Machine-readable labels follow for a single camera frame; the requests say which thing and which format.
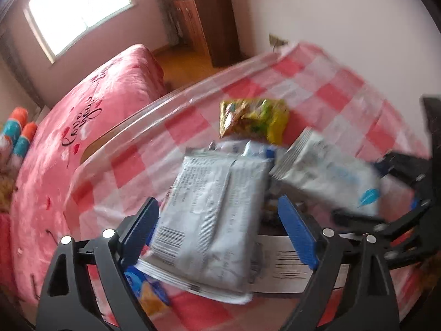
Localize window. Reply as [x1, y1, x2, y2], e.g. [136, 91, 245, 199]
[24, 0, 135, 64]

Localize grey patterned hanging cloth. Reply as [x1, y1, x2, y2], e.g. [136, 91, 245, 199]
[165, 0, 183, 42]

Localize silver snack packet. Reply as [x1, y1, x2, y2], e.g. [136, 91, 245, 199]
[136, 155, 273, 304]

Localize red white checked tablecloth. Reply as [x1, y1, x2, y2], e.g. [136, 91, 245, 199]
[69, 43, 431, 331]

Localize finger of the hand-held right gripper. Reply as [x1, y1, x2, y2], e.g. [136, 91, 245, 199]
[332, 196, 441, 269]
[374, 152, 431, 194]

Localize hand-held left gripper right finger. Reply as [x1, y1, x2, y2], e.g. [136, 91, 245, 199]
[278, 195, 400, 331]

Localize clear plastic table cover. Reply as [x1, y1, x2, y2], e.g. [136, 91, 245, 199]
[71, 43, 431, 214]

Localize yellow snack packet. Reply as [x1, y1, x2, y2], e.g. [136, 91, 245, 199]
[219, 98, 290, 144]

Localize beige wall socket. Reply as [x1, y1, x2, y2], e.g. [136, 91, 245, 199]
[269, 34, 288, 50]

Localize white blue puffed packet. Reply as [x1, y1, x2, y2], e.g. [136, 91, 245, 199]
[208, 139, 278, 161]

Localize blue orange snack packet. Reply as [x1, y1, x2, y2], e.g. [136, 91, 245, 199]
[124, 265, 173, 318]

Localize white packet with blue feather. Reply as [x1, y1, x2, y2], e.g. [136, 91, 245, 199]
[269, 127, 383, 218]

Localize brown wooden wardrobe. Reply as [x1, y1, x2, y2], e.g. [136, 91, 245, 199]
[169, 0, 242, 68]

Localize bed with pink blanket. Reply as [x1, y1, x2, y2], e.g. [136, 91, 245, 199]
[0, 44, 166, 314]

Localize orange teal plush toy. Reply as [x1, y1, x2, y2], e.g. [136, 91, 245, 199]
[0, 108, 38, 169]

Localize white paper label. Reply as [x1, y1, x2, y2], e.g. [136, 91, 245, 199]
[253, 234, 347, 295]

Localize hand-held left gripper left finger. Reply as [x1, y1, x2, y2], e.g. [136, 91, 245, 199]
[34, 196, 161, 331]

